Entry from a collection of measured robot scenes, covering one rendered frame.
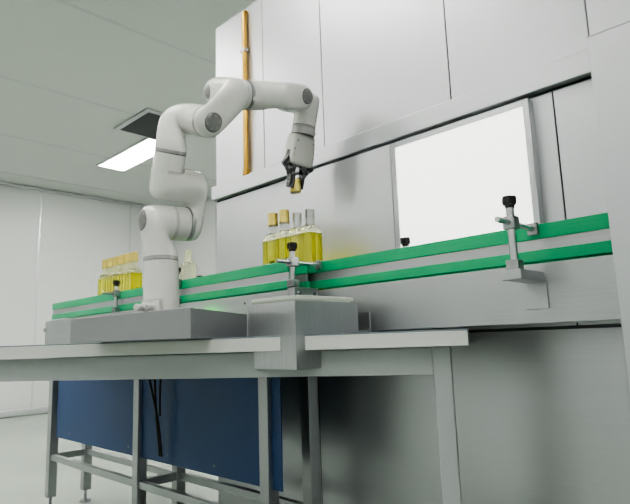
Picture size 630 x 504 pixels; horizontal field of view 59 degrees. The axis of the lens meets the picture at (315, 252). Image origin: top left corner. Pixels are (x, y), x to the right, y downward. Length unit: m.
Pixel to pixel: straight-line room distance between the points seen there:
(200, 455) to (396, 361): 0.88
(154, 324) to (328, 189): 0.81
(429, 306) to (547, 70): 0.65
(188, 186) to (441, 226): 0.71
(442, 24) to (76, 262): 6.50
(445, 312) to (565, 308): 0.27
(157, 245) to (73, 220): 6.28
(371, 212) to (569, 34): 0.71
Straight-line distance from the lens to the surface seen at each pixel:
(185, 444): 2.02
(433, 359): 1.27
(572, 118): 1.51
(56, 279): 7.61
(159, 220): 1.55
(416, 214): 1.63
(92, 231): 7.87
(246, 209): 2.24
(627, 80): 1.09
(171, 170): 1.55
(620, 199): 1.04
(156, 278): 1.53
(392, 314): 1.43
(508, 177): 1.51
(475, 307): 1.31
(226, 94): 1.55
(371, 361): 1.30
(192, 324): 1.29
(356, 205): 1.78
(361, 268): 1.53
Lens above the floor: 0.73
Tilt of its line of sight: 9 degrees up
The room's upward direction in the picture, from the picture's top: 2 degrees counter-clockwise
